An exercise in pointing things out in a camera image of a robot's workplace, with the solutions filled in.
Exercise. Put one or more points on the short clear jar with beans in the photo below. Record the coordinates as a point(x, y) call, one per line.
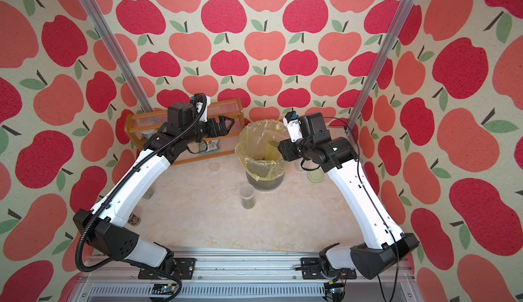
point(248, 196)

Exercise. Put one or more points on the aluminium frame post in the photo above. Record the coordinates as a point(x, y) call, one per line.
point(391, 37)
point(99, 23)

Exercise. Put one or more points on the small circuit board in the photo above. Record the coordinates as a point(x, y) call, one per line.
point(164, 289)

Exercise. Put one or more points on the orange wooden shelf rack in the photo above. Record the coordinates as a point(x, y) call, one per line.
point(172, 131)

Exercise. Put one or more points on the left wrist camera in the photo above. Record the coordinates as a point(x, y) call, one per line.
point(201, 102)

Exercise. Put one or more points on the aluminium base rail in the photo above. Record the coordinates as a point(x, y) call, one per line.
point(245, 275)

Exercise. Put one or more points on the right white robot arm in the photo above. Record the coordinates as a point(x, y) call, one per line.
point(385, 243)

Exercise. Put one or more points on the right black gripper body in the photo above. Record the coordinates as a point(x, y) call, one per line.
point(293, 151)

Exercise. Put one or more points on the right aluminium frame post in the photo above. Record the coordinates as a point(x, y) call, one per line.
point(391, 37)

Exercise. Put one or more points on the left aluminium frame post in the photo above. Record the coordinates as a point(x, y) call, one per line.
point(99, 23)

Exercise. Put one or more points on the glass jar with mung beans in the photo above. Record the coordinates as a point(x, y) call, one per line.
point(299, 166)

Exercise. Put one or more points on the tall clear jar with beans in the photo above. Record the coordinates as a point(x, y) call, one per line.
point(273, 138)

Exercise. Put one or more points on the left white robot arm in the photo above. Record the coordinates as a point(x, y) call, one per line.
point(103, 236)

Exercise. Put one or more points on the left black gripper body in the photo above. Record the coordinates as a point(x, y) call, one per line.
point(208, 129)

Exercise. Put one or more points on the grey bin with yellow bag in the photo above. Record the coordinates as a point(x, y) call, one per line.
point(263, 164)

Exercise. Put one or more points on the green jar lid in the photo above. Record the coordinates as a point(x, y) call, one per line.
point(316, 176)

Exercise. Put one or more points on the green packet on shelf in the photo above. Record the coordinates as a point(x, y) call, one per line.
point(208, 146)

